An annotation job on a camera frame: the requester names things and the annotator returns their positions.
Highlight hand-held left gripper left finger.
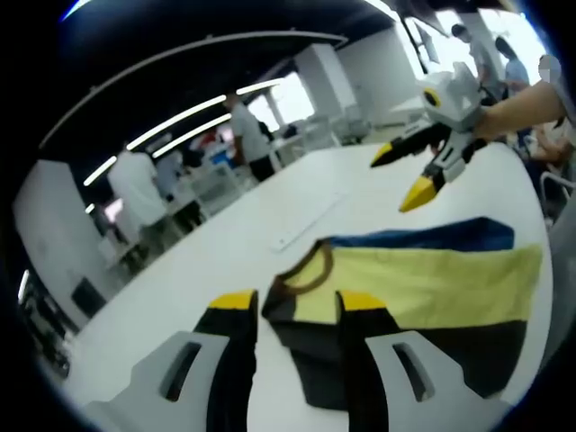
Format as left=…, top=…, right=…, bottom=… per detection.
left=83, top=289, right=261, bottom=432

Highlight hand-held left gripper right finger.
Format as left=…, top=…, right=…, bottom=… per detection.
left=335, top=290, right=509, bottom=432

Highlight yellow blue grey garment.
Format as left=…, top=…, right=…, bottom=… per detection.
left=260, top=216, right=544, bottom=410

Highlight person's right hand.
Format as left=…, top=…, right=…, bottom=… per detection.
left=472, top=103, right=512, bottom=143

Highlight black cabinet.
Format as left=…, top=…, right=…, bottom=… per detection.
left=70, top=276, right=108, bottom=319

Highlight ceiling light strips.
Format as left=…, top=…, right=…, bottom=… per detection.
left=17, top=0, right=392, bottom=301

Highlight curved ceiling rail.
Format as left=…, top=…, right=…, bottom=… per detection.
left=38, top=30, right=351, bottom=152

